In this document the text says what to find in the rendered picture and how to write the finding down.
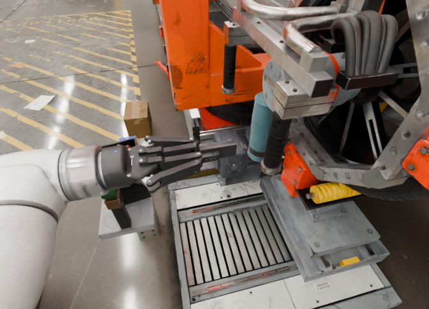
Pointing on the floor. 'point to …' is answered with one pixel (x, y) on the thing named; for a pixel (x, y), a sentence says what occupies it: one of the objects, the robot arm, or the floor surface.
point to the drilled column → (150, 230)
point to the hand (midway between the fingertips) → (218, 150)
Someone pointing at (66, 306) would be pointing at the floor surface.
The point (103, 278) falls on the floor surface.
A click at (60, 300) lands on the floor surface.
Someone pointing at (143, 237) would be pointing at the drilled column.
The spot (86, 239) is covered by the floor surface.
